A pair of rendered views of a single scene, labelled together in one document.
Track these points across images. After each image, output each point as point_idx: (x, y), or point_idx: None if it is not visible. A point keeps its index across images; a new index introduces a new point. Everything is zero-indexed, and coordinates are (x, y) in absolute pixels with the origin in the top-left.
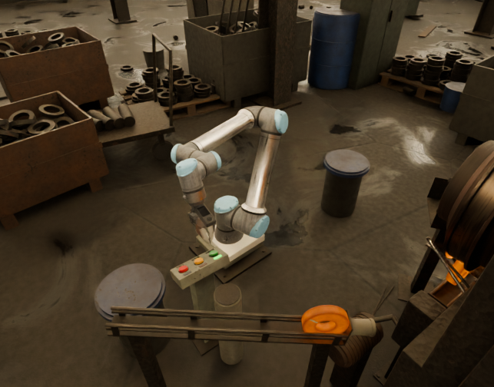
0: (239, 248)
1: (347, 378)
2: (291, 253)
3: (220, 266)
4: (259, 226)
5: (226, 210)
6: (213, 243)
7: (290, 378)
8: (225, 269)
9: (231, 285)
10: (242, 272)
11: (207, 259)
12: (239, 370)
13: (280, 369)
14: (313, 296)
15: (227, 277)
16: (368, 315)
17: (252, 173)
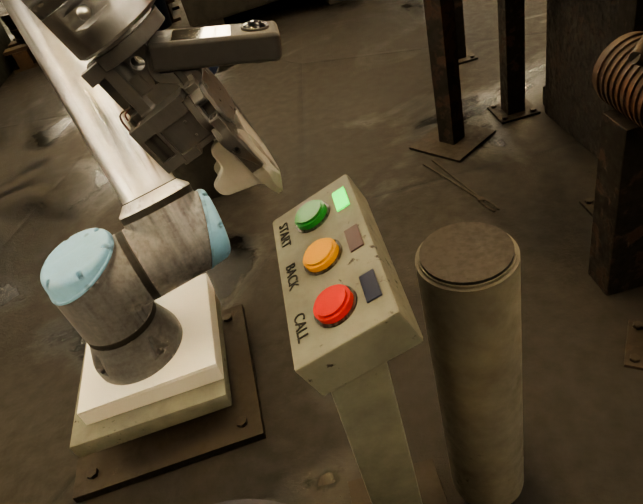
0: (205, 333)
1: None
2: (267, 274)
3: (372, 217)
4: (217, 212)
5: (104, 260)
6: (140, 395)
7: (588, 361)
8: (223, 417)
9: (434, 237)
10: (256, 382)
11: (327, 230)
12: (544, 470)
13: (562, 375)
14: (397, 267)
15: (251, 417)
16: (620, 39)
17: (75, 110)
